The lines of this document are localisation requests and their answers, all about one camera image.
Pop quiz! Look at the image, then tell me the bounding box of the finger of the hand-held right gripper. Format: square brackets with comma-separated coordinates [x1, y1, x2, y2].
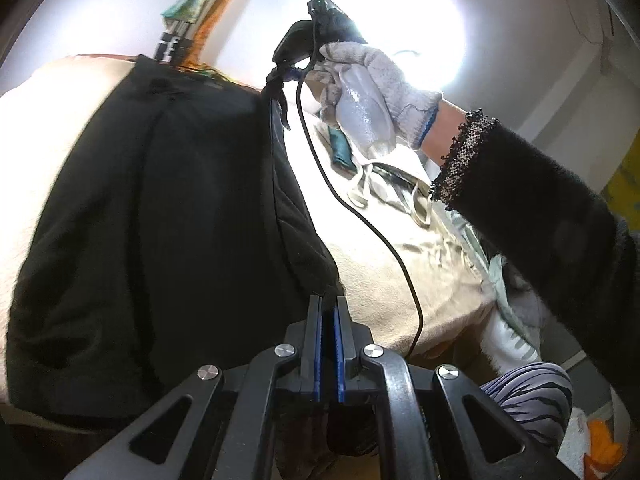
[271, 19, 317, 83]

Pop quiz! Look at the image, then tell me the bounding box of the dark green garment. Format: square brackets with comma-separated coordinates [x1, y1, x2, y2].
[326, 126, 360, 170]

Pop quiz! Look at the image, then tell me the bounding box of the folded tripod with scarf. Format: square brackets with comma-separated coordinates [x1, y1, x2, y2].
[161, 0, 253, 81]

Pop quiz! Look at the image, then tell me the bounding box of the beige blanket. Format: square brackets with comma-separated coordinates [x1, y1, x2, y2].
[0, 55, 501, 411]

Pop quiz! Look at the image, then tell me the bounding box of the ring light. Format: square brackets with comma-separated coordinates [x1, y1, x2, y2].
[280, 0, 468, 111]

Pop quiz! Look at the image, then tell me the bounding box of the person's striped trouser leg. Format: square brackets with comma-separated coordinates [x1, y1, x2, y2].
[479, 361, 574, 455]

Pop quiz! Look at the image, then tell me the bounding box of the black garment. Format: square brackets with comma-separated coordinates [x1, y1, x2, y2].
[5, 55, 381, 461]

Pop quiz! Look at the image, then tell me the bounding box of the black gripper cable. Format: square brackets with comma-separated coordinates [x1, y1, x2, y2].
[296, 5, 425, 358]

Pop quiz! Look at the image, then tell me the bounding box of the person's right forearm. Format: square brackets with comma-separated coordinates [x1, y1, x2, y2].
[419, 97, 640, 396]

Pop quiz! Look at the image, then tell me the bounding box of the orange cloth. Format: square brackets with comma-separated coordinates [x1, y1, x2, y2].
[586, 419, 628, 473]

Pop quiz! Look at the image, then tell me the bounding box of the white tote bag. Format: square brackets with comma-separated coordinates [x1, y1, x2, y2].
[345, 159, 437, 229]

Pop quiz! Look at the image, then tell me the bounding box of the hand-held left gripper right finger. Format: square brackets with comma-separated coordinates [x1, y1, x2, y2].
[332, 295, 576, 480]

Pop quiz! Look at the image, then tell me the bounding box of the person's right hand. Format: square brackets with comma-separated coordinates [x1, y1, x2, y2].
[305, 42, 444, 152]

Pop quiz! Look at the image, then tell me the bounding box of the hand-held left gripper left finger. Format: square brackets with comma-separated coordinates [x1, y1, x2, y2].
[65, 294, 326, 480]

